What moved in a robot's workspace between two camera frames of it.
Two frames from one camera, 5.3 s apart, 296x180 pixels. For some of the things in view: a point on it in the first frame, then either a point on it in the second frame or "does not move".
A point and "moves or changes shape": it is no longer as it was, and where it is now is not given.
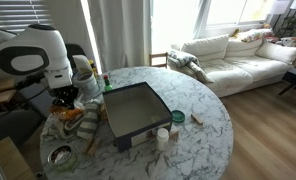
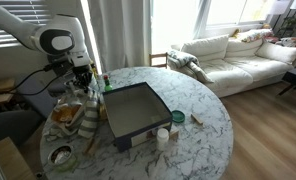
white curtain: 122,33 does not move
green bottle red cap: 107,86 does not move
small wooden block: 196,118 does not move
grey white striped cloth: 84,128 moves or changes shape
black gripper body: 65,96 -> 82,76
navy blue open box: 134,114 does not move
